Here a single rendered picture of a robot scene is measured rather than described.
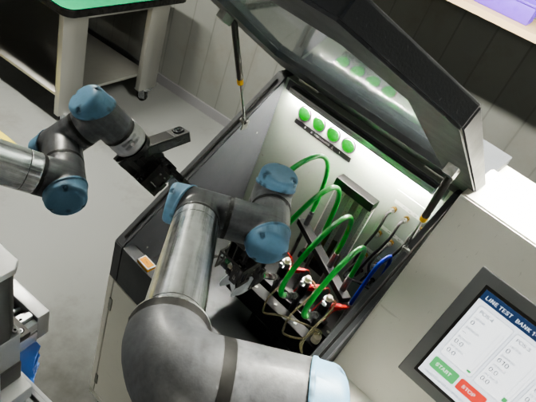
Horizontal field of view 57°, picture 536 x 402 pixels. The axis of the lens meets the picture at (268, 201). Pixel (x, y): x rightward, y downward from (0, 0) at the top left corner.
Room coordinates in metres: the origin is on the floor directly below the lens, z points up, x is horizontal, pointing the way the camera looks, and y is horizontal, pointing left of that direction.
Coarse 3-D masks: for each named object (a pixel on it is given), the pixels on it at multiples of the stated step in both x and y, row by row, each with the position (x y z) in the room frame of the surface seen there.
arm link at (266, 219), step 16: (240, 208) 0.65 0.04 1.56; (256, 208) 0.67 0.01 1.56; (272, 208) 0.69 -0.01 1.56; (288, 208) 0.72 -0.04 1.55; (240, 224) 0.63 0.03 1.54; (256, 224) 0.64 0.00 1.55; (272, 224) 0.64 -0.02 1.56; (288, 224) 0.68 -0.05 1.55; (240, 240) 0.63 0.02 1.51; (256, 240) 0.62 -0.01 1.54; (272, 240) 0.62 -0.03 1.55; (288, 240) 0.64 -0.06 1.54; (256, 256) 0.62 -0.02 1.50; (272, 256) 0.62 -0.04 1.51
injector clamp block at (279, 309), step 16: (256, 288) 1.05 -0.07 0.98; (256, 304) 1.02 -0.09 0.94; (272, 304) 1.01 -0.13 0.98; (288, 304) 1.05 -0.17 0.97; (256, 320) 1.01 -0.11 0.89; (272, 320) 0.99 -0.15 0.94; (304, 320) 1.01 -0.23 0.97; (256, 336) 1.00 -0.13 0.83; (272, 336) 0.98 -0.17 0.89; (304, 336) 0.95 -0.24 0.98; (304, 352) 0.93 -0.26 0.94
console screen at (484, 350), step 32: (480, 288) 0.91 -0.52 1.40; (512, 288) 0.90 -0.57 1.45; (448, 320) 0.89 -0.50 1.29; (480, 320) 0.88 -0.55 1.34; (512, 320) 0.86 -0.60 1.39; (416, 352) 0.87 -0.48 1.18; (448, 352) 0.85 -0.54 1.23; (480, 352) 0.84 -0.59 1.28; (512, 352) 0.83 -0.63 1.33; (448, 384) 0.82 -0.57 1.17; (480, 384) 0.81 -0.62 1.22; (512, 384) 0.80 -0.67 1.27
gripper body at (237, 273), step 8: (224, 248) 0.75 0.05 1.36; (232, 248) 0.74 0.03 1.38; (240, 248) 0.74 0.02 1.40; (224, 256) 0.76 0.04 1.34; (232, 256) 0.74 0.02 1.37; (240, 256) 0.75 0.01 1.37; (248, 256) 0.74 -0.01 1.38; (216, 264) 0.75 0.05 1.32; (224, 264) 0.74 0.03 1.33; (232, 264) 0.73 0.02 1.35; (240, 264) 0.73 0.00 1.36; (248, 264) 0.74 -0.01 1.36; (256, 264) 0.75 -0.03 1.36; (264, 264) 0.77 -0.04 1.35; (232, 272) 0.73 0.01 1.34; (240, 272) 0.72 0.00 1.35; (248, 272) 0.73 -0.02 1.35; (256, 272) 0.76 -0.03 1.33; (232, 280) 0.72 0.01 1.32; (240, 280) 0.71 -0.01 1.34; (248, 280) 0.75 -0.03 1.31
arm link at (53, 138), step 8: (64, 120) 0.77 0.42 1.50; (48, 128) 0.76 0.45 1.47; (56, 128) 0.76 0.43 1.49; (64, 128) 0.76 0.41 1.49; (72, 128) 0.76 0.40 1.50; (40, 136) 0.75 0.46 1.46; (48, 136) 0.74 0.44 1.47; (56, 136) 0.74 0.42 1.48; (64, 136) 0.74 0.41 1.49; (72, 136) 0.75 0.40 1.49; (80, 136) 0.76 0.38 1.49; (32, 144) 0.73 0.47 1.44; (40, 144) 0.73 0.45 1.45; (48, 144) 0.72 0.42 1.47; (56, 144) 0.72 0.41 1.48; (64, 144) 0.72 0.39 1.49; (72, 144) 0.73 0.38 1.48; (80, 144) 0.76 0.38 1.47; (88, 144) 0.77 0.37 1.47; (48, 152) 0.70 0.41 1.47; (80, 152) 0.73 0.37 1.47
